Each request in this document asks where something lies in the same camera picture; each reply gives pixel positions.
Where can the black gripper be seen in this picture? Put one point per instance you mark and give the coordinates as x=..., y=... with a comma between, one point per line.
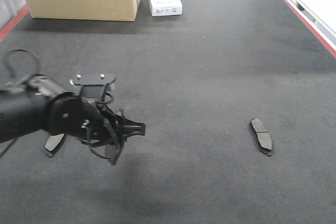
x=97, y=125

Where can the brake pad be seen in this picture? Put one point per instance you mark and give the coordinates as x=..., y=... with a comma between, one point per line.
x=109, y=151
x=262, y=136
x=53, y=144

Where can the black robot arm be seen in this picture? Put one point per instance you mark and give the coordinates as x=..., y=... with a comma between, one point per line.
x=38, y=102

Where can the black conveyor belt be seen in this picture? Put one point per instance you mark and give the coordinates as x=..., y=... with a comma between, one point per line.
x=196, y=81

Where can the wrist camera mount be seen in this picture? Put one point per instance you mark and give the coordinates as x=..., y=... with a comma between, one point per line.
x=95, y=86

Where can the red white conveyor side rail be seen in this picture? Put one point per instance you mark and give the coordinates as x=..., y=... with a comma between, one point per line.
x=302, y=6

